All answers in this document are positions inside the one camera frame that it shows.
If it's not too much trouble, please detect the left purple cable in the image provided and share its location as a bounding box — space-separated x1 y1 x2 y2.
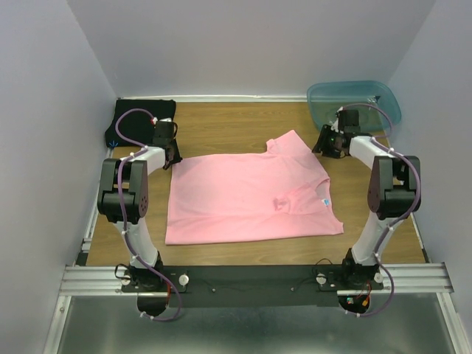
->
115 108 184 324

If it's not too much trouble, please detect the folded black t-shirt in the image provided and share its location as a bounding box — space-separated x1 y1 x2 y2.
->
105 99 176 149

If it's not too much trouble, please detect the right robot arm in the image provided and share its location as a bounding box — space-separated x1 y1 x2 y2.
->
313 104 421 291

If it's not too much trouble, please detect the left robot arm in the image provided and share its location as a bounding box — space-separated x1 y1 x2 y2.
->
97 119 181 292

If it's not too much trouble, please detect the purple cable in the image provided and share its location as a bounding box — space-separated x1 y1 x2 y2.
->
337 103 422 318
115 108 184 324

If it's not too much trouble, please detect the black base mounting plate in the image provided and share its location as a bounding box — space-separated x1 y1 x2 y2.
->
117 263 384 310

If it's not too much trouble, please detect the blue translucent plastic bin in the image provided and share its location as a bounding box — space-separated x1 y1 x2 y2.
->
307 80 401 133

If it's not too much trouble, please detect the pink t-shirt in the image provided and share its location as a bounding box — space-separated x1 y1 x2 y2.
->
165 131 344 246

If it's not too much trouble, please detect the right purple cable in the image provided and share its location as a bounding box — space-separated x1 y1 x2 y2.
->
337 103 422 318

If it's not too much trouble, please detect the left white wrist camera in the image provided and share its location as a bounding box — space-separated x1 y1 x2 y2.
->
151 117 173 125

